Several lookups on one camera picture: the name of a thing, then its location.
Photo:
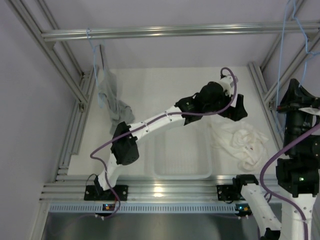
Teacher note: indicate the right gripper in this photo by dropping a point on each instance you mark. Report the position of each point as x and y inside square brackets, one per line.
[290, 103]

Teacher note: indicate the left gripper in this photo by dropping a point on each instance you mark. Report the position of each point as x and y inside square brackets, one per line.
[236, 113]

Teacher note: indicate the white tank top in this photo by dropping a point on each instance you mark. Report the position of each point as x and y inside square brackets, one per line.
[241, 141]

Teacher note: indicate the blue wire hanger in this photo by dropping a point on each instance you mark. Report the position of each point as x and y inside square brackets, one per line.
[309, 53]

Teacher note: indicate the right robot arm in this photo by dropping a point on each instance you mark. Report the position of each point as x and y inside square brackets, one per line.
[282, 199]

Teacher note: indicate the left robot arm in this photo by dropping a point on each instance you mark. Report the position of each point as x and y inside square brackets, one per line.
[215, 98]

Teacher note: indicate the blue hanger with grey shirt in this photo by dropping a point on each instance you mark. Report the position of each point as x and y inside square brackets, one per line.
[97, 50]

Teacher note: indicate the white plastic basket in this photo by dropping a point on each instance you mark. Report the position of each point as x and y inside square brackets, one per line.
[181, 153]

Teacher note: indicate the grey shirt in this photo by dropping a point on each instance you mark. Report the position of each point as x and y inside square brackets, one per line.
[118, 110]

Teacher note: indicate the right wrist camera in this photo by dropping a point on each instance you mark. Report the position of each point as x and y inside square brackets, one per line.
[310, 110]

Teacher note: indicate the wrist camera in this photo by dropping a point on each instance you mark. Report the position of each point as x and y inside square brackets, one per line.
[310, 110]
[227, 83]

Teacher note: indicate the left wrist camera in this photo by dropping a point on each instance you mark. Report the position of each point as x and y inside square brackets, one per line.
[227, 83]

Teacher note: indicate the aluminium frame top rail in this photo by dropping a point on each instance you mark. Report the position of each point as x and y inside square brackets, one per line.
[255, 28]

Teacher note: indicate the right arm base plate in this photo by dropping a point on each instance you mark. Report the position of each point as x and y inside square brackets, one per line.
[228, 193]

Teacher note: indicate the aluminium frame left posts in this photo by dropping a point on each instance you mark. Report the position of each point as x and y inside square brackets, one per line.
[35, 102]

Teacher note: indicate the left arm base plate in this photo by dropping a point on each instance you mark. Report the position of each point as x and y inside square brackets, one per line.
[91, 193]

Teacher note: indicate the white cable duct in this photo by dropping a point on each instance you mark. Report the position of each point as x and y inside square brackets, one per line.
[128, 208]

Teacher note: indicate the aluminium front rail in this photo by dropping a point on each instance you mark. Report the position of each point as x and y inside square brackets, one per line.
[71, 188]

